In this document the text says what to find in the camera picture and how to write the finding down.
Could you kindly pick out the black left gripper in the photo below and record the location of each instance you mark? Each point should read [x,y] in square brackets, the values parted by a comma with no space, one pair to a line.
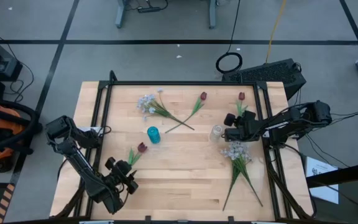
[120,174]

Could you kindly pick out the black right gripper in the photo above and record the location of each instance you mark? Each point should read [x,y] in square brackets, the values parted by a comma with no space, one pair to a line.
[244,127]

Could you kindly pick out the clear glass vase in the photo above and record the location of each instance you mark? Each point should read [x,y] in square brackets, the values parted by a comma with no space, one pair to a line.
[216,133]

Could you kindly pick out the red artificial tulip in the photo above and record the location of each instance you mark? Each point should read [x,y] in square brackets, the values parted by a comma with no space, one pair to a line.
[142,147]
[203,96]
[241,96]

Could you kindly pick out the white artificial flower bunch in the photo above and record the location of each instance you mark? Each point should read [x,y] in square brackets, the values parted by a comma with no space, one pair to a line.
[238,161]
[162,111]

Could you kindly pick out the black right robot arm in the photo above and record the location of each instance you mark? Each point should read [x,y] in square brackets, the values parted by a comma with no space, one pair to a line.
[291,121]

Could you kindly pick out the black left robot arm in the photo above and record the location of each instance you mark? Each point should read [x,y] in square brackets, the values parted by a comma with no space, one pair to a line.
[73,152]

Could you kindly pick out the teal glass vase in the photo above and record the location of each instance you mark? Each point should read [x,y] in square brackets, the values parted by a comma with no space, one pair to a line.
[153,135]

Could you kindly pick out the black computer tower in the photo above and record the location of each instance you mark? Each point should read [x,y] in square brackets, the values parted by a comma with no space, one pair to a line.
[266,73]

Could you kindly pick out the white printed paper sheet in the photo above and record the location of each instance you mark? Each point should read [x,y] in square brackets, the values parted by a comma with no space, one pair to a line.
[317,166]

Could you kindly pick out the black metal beam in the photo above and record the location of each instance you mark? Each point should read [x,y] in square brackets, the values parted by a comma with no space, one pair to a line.
[346,174]

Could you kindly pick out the grey desk leg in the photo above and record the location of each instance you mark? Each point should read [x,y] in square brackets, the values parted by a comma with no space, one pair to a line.
[120,15]
[212,15]

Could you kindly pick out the orange black shop vacuum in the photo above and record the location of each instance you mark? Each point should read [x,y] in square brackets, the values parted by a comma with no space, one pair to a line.
[8,124]

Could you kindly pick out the black power strip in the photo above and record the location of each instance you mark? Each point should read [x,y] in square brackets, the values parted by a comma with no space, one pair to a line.
[149,9]

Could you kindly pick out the black aluminium table frame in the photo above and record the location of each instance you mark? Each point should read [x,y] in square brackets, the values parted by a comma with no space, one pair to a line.
[182,83]

